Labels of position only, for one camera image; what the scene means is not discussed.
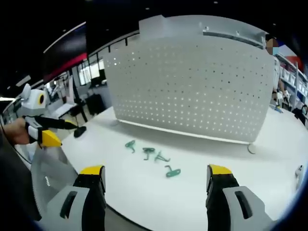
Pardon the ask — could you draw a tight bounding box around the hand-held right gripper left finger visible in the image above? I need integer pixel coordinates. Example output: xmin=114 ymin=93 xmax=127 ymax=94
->
xmin=47 ymin=165 xmax=107 ymax=231

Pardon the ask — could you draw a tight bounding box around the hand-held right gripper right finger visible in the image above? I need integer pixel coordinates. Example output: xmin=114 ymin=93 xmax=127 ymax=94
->
xmin=205 ymin=164 xmax=275 ymax=231

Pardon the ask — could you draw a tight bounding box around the green hook assembly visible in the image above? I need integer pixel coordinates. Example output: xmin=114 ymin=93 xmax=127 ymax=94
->
xmin=142 ymin=147 xmax=155 ymax=161
xmin=154 ymin=151 xmax=171 ymax=163
xmin=124 ymin=140 xmax=136 ymax=153
xmin=165 ymin=164 xmax=182 ymax=179

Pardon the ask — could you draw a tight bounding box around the white perforated mounting plate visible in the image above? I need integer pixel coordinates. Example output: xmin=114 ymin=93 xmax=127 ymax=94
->
xmin=103 ymin=14 xmax=276 ymax=145

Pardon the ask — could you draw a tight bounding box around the person's left hand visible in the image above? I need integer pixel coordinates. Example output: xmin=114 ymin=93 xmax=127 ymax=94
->
xmin=6 ymin=119 xmax=31 ymax=145

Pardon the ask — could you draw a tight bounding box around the small black object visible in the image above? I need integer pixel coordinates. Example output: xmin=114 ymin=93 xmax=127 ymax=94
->
xmin=73 ymin=126 xmax=87 ymax=139

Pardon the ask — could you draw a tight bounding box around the black cabinet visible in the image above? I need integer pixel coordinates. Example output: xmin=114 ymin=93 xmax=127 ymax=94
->
xmin=85 ymin=93 xmax=107 ymax=116

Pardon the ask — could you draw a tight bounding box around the small white device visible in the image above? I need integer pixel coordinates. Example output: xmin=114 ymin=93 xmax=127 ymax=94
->
xmin=295 ymin=165 xmax=305 ymax=189

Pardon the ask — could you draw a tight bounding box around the black chair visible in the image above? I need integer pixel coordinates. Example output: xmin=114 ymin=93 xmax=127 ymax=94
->
xmin=291 ymin=105 xmax=308 ymax=126

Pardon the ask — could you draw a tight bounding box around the shelf with white bins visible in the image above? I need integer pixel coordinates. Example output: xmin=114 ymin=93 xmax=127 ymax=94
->
xmin=276 ymin=51 xmax=308 ymax=104

